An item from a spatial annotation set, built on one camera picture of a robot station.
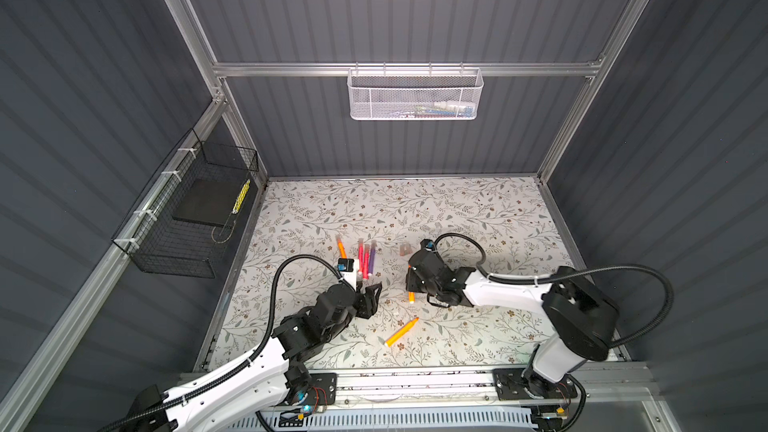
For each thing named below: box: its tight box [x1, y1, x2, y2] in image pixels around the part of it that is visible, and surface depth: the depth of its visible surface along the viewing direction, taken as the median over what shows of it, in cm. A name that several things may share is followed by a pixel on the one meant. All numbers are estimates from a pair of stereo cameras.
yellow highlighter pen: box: [384, 317, 420, 348], surface depth 84 cm
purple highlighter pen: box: [368, 240, 377, 276], surface depth 100 cm
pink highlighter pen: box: [358, 238, 365, 273], surface depth 101 cm
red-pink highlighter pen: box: [363, 243, 370, 280], surface depth 98 cm
